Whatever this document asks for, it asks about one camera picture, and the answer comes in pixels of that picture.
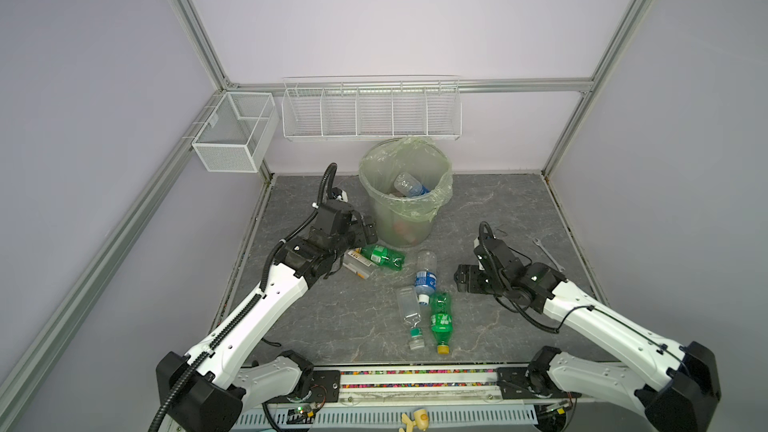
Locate clear bottle orange label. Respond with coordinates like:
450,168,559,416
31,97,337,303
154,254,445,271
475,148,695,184
342,249,379,280

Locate green bottle yellow cap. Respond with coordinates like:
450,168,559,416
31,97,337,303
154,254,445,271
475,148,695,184
360,244,405,271
430,292,453,355

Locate clear bottle blue label white cap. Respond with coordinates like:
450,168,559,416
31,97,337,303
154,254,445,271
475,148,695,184
393,172,430,197

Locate clear bottle green cap small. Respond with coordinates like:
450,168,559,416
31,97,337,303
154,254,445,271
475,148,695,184
397,287,425,351

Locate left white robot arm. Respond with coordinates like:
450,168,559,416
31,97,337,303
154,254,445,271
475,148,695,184
149,164,377,431

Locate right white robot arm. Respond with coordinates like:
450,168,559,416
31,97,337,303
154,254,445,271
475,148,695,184
457,222,722,431

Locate green-lined mesh waste bin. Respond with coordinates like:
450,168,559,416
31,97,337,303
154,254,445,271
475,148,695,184
358,137,453,248

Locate silver wrench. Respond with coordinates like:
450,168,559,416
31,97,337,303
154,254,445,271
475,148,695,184
532,238,565,273

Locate yellow toy figure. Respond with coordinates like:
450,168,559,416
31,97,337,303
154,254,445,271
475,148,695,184
398,409,430,432

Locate white mesh wall basket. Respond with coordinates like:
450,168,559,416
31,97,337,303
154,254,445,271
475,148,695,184
192,92,279,173

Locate white wire wall shelf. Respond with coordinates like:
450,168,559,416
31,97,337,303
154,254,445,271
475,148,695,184
282,75,463,141

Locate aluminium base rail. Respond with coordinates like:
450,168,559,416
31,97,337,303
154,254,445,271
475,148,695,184
164,362,673,412

